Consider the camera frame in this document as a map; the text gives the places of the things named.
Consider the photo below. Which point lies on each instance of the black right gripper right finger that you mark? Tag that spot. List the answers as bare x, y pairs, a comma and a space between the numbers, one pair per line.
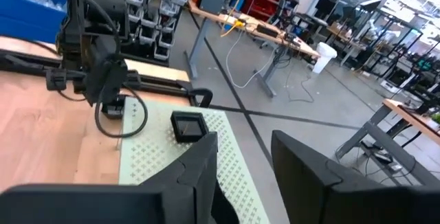
326, 196

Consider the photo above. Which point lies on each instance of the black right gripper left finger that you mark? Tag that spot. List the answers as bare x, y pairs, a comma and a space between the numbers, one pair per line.
154, 203

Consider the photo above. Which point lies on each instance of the small black square plate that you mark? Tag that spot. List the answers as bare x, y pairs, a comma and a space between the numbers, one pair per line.
189, 128

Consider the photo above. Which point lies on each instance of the pale green perforated mini table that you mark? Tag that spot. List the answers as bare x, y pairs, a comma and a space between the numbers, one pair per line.
154, 148

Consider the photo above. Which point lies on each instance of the black power strip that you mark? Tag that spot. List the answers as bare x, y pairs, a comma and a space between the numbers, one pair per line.
379, 156

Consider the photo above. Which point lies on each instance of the wooden top workbench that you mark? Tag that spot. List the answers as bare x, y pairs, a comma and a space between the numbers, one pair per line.
395, 150
302, 45

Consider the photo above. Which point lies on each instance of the blue plastic bin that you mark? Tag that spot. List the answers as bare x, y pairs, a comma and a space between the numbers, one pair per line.
31, 18

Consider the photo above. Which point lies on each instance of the white trash bin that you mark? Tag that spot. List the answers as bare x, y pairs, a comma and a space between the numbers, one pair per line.
324, 57

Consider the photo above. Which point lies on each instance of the black monitor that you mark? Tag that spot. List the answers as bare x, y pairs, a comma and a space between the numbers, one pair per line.
324, 5

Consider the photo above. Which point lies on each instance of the black studio softbox light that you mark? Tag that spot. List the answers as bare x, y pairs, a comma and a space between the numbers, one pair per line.
370, 5

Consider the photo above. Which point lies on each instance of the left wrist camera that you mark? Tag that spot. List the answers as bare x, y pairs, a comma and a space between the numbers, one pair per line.
113, 108

